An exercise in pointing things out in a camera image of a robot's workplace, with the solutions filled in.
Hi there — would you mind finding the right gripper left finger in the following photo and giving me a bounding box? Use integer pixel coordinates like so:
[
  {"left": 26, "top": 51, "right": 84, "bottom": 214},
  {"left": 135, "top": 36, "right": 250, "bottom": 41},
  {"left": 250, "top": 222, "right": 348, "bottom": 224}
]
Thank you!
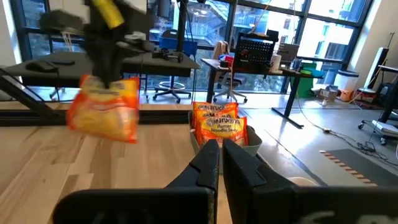
[{"left": 165, "top": 138, "right": 220, "bottom": 192}]

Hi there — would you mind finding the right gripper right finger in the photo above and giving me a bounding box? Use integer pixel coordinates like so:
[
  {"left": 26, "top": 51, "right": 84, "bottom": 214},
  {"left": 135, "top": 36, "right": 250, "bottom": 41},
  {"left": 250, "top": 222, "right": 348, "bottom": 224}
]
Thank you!
[{"left": 221, "top": 138, "right": 297, "bottom": 224}]

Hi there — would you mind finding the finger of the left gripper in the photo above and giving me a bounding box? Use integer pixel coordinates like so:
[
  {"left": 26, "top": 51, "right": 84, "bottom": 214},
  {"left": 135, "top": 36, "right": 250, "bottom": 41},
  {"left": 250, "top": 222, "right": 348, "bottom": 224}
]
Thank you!
[
  {"left": 93, "top": 51, "right": 108, "bottom": 88},
  {"left": 106, "top": 49, "right": 124, "bottom": 90}
]

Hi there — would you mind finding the grey desk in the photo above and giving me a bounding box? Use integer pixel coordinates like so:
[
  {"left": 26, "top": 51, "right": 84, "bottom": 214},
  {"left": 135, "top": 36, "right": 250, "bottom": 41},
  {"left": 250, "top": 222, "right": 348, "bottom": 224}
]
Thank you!
[
  {"left": 2, "top": 51, "right": 94, "bottom": 88},
  {"left": 121, "top": 49, "right": 202, "bottom": 78}
]

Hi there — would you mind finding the blue storage bin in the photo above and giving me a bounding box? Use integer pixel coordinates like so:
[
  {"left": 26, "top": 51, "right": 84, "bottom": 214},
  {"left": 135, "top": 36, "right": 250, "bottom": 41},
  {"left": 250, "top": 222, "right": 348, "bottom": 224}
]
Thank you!
[{"left": 158, "top": 29, "right": 199, "bottom": 57}]

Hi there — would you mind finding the grey plastic bin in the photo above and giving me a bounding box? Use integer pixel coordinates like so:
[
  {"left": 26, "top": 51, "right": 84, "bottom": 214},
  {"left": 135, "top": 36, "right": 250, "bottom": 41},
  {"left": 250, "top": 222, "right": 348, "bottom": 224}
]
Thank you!
[{"left": 187, "top": 109, "right": 264, "bottom": 175}]

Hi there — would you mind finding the black computer mouse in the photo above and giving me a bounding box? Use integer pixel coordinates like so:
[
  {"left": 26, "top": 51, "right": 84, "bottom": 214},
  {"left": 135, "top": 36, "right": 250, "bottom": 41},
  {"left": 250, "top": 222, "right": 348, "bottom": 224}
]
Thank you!
[{"left": 25, "top": 60, "right": 60, "bottom": 74}]

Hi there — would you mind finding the black vertical pole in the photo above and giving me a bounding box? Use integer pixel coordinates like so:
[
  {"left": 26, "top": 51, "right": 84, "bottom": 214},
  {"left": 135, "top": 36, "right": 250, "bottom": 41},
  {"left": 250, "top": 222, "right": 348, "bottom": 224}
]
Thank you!
[{"left": 176, "top": 0, "right": 190, "bottom": 56}]

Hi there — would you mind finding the black office desk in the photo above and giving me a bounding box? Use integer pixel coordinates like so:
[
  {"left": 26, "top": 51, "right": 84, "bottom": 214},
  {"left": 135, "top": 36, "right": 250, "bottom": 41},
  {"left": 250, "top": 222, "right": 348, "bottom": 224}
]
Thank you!
[{"left": 200, "top": 57, "right": 326, "bottom": 130}]

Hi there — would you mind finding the grey office chair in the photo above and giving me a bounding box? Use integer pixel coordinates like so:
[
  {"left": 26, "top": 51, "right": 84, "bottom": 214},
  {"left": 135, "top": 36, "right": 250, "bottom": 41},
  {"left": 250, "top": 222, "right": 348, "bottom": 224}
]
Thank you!
[{"left": 212, "top": 40, "right": 249, "bottom": 105}]

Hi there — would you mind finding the black hazard-striped floor mat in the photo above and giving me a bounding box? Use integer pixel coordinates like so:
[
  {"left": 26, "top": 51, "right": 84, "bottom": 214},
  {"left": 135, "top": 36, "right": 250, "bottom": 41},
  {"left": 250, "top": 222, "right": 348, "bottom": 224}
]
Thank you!
[{"left": 319, "top": 147, "right": 398, "bottom": 188}]

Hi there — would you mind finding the green waste bin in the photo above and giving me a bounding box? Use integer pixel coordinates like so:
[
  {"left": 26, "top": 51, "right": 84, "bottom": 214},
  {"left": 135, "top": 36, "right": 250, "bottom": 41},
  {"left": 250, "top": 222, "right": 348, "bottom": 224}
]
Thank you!
[{"left": 295, "top": 61, "right": 326, "bottom": 100}]

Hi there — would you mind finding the brown cardboard box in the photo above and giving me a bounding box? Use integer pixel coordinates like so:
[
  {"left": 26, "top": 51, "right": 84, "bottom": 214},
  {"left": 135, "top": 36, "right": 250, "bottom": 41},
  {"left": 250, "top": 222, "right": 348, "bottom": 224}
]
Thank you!
[{"left": 317, "top": 87, "right": 339, "bottom": 101}]

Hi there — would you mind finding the black pegboard rack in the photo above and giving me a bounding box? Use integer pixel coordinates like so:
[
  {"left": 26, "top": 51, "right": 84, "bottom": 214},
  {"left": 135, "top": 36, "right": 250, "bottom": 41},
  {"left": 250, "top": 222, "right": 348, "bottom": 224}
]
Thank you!
[{"left": 233, "top": 29, "right": 280, "bottom": 75}]

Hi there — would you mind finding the white paper roll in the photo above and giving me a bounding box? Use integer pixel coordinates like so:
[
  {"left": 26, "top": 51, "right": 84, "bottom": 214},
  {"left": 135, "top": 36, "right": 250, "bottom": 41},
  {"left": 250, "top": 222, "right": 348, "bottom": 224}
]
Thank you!
[{"left": 270, "top": 53, "right": 282, "bottom": 73}]

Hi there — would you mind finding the white waste bin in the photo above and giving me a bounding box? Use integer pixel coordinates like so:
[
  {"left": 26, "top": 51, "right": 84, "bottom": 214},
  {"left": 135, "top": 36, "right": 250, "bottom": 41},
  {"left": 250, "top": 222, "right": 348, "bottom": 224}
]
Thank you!
[{"left": 333, "top": 70, "right": 361, "bottom": 91}]

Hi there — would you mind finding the low wheeled cart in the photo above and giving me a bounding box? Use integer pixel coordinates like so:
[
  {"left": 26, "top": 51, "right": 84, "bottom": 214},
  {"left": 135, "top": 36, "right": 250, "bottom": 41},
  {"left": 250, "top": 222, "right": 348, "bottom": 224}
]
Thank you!
[{"left": 357, "top": 119, "right": 398, "bottom": 146}]

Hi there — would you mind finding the large glass window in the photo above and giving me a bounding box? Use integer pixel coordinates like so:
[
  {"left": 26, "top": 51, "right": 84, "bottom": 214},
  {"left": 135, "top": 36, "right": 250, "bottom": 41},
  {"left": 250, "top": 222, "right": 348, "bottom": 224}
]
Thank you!
[{"left": 11, "top": 0, "right": 374, "bottom": 94}]

